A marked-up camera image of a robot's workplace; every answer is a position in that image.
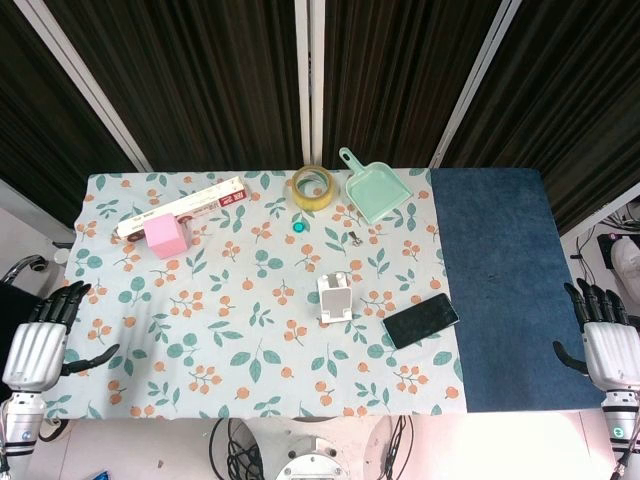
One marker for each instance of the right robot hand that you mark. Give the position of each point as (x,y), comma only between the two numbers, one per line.
(612,355)

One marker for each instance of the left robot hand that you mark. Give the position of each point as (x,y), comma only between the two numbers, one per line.
(35,355)

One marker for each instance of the black smartphone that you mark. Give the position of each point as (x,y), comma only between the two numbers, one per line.
(421,321)

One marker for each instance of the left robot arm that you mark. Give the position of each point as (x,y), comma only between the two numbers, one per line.
(22,425)

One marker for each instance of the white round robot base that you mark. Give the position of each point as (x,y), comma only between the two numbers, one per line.
(312,465)

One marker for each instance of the white phone stand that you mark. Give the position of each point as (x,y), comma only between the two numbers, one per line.
(334,302)

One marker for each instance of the white shoe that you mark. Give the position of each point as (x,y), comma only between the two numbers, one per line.
(629,260)

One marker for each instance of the small white round cap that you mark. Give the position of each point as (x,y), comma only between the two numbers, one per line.
(60,256)

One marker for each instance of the black box with purple light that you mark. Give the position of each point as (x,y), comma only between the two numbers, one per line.
(606,247)

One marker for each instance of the blue fabric mat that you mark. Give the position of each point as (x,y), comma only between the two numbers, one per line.
(505,280)

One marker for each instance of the small blue scrap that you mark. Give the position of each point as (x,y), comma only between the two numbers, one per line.
(101,475)

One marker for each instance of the pink cube block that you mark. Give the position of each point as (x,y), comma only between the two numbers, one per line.
(165,236)

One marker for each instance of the floral fruit print tablecloth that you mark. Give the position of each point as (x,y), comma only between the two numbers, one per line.
(240,310)

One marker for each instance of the long baking paper box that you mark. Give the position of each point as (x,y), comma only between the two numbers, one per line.
(200,200)

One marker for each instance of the dark ribbed curtain panel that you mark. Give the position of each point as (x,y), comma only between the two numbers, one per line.
(30,125)
(575,100)
(200,75)
(395,70)

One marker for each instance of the small metal binder clip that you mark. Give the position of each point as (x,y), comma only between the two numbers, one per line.
(355,239)

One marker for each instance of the mint green dustpan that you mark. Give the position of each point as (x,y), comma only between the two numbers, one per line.
(377,195)

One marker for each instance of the yellow tape roll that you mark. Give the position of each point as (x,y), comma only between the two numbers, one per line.
(316,200)

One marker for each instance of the chrome tube chair frame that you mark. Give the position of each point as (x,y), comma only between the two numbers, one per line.
(22,264)

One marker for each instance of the white frame post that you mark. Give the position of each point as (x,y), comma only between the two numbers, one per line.
(85,80)
(475,80)
(310,75)

